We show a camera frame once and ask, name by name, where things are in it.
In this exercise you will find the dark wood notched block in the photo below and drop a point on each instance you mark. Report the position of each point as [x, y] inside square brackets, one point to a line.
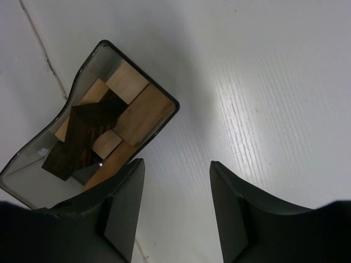
[88, 122]

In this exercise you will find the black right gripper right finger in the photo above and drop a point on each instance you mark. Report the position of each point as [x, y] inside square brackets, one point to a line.
[255, 226]

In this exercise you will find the long light wood block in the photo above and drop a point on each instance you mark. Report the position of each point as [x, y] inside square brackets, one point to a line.
[112, 165]
[146, 112]

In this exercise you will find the small light wood cube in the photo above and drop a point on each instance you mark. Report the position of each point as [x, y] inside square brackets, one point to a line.
[106, 143]

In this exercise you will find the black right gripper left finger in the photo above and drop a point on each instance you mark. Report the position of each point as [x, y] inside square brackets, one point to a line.
[99, 225]

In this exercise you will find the smoky transparent plastic container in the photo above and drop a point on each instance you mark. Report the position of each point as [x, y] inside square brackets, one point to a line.
[25, 180]

